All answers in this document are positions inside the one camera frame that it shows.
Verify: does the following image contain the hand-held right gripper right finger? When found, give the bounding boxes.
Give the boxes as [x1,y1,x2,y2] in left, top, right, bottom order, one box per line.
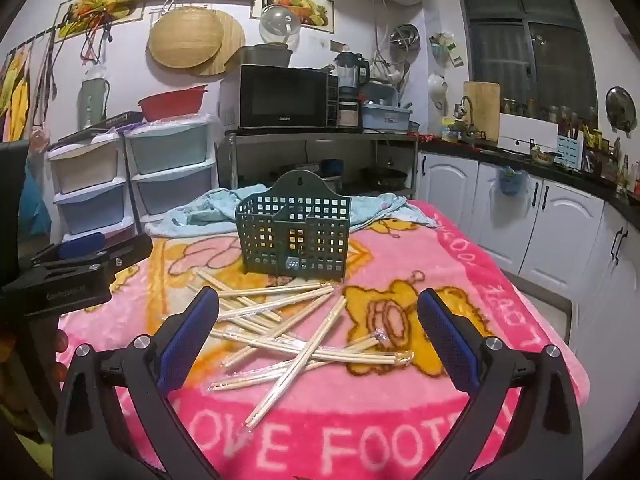
[416,287,585,480]

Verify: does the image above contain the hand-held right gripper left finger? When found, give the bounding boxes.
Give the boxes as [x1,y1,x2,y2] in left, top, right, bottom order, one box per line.
[54,287,223,480]

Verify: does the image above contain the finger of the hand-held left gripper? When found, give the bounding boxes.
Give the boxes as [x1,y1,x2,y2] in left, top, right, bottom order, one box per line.
[75,234,154,281]
[30,232,107,267]

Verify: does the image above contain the bunch of chopsticks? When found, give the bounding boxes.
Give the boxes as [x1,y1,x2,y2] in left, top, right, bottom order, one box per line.
[161,268,416,431]

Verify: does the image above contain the green plastic utensil basket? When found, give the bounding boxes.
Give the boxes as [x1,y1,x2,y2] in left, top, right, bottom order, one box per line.
[235,170,352,279]

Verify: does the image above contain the person's left hand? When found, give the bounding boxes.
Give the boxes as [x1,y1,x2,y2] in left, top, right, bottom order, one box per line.
[55,330,69,382]

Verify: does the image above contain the white plastic drawer tower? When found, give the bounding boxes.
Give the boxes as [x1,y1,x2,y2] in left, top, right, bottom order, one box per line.
[46,130,136,241]
[124,112,218,233]

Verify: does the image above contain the light blue printed cloth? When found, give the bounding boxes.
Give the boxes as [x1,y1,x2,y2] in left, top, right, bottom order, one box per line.
[145,187,436,238]

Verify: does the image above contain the pink printed blanket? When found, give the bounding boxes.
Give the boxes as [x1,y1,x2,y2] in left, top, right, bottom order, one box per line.
[57,200,591,480]

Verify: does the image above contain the flat dark box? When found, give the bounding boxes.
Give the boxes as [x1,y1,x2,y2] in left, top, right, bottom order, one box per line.
[57,111,146,143]

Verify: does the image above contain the pale green bottle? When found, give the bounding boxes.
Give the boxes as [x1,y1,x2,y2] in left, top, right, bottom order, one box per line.
[80,64,111,128]

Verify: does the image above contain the red plastic basin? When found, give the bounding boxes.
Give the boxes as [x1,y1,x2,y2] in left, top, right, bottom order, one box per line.
[137,85,209,122]

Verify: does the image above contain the white kitchen cabinets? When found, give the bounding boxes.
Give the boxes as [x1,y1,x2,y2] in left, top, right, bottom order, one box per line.
[416,150,640,346]

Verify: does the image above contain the yellow hanging cloth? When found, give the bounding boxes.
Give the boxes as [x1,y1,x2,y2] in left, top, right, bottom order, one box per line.
[0,50,31,143]

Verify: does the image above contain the blue hanging bin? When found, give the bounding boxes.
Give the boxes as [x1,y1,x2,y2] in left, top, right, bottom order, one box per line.
[497,165,530,197]

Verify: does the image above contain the dark wok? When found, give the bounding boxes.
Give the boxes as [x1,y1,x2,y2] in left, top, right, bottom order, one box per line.
[361,166,408,192]

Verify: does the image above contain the black kitchen countertop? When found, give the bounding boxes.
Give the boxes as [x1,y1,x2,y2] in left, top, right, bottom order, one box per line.
[417,135,640,218]

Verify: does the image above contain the black microwave oven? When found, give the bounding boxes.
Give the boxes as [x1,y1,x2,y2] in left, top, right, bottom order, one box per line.
[218,65,331,131]

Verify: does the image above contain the round woven bamboo tray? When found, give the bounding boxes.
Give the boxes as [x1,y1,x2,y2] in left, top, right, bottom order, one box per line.
[148,7,223,68]

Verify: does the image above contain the light blue knife block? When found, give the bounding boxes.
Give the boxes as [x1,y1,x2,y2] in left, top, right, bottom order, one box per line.
[556,135,583,170]

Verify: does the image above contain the metal kitchen faucet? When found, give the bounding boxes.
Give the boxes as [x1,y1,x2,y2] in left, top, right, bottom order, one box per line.
[457,96,476,146]

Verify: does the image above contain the metal shelf rack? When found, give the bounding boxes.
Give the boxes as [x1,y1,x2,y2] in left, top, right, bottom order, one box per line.
[216,127,420,201]

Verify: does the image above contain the round wooden board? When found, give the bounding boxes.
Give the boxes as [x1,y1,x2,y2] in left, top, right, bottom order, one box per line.
[187,7,247,77]

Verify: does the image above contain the blue plastic dish box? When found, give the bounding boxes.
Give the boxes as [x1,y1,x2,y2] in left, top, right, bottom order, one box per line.
[361,100,413,132]

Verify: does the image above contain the wooden cutting board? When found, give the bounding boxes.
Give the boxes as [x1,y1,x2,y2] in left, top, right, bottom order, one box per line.
[462,81,501,142]

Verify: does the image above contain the grey plastic container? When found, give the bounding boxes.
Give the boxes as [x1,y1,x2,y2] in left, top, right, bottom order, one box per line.
[239,44,293,68]

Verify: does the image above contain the group of condiment bottles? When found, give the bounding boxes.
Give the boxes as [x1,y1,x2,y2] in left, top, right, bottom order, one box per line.
[600,137,640,198]

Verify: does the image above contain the row of spice jars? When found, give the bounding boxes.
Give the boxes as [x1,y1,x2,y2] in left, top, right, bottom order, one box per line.
[500,97,601,123]

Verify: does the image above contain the white kettle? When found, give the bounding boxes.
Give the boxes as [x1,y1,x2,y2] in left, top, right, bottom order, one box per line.
[427,74,448,111]

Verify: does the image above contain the clear glass dome lid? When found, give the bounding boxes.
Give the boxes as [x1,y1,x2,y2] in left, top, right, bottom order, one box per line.
[259,4,302,45]

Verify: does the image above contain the blender with dark jug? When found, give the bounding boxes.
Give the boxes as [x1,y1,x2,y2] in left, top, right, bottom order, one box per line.
[334,51,371,128]

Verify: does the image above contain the steel pot lid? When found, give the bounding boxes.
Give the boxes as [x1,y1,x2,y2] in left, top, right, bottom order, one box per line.
[605,86,638,133]

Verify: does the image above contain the dark framed window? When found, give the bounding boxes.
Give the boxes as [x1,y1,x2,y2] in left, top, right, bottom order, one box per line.
[452,0,601,126]

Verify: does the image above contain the steel bowl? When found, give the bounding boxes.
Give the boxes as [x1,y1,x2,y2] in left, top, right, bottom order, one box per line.
[389,23,420,53]

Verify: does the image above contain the long fruit wall poster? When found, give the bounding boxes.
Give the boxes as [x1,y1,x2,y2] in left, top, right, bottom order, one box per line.
[54,0,153,43]

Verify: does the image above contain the short fruit wall poster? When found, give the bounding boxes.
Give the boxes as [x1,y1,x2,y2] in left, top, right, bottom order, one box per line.
[251,0,335,28]

